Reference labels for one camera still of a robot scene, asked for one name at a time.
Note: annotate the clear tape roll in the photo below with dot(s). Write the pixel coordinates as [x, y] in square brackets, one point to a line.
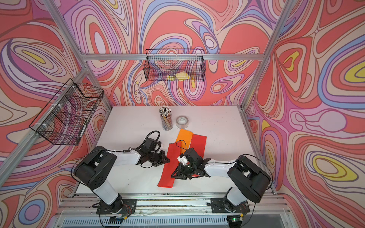
[182, 122]

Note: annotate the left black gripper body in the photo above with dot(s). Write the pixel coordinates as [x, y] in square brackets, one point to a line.
[157, 159]

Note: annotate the orange paper sheet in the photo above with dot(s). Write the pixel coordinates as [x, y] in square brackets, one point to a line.
[185, 137]

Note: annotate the left wall wire basket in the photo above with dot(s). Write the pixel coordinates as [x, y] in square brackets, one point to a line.
[64, 119]

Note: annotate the red paper sheet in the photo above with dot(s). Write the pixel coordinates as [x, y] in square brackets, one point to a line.
[198, 142]
[174, 151]

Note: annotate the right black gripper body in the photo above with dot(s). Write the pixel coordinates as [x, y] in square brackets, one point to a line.
[186, 171]

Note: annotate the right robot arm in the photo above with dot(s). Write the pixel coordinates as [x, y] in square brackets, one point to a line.
[250, 181]

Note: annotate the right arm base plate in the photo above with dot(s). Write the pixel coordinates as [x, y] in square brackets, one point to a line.
[222, 205]

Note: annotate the back wall wire basket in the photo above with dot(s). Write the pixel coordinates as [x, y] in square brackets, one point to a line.
[161, 62]

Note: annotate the wall wire basket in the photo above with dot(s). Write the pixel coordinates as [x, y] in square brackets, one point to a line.
[64, 119]
[161, 62]

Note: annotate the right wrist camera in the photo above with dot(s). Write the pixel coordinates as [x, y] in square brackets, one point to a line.
[190, 156]

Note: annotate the pencil cup with pencils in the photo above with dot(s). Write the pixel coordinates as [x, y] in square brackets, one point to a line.
[166, 117]

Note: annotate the yellow sticky notes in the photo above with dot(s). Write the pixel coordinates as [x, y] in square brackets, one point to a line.
[180, 76]

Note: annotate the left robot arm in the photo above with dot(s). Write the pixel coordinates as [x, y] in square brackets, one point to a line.
[96, 166]

